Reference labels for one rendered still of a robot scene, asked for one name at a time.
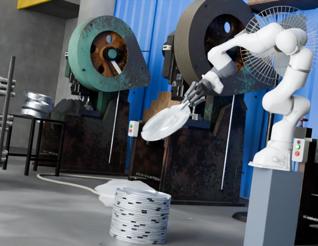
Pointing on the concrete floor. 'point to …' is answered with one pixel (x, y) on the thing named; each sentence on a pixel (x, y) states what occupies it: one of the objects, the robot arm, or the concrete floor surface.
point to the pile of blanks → (139, 219)
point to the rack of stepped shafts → (8, 86)
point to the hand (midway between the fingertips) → (183, 105)
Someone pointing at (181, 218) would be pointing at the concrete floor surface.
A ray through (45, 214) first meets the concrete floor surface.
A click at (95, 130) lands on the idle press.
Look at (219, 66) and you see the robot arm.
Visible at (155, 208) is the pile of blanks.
